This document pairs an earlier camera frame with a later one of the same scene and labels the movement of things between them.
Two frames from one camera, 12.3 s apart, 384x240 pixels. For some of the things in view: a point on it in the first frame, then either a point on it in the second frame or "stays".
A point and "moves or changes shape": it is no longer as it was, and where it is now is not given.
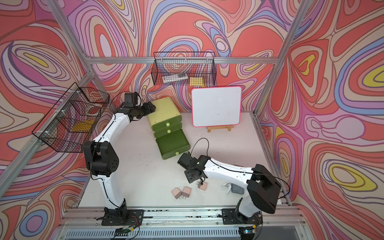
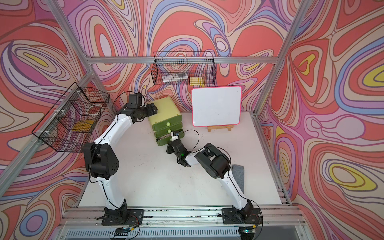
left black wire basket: (68, 127) stays
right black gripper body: (189, 176) → (171, 150)
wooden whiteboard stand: (212, 127) stays
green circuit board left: (124, 230) stays
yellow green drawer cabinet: (166, 122) stays
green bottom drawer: (173, 144) moves or changes shape
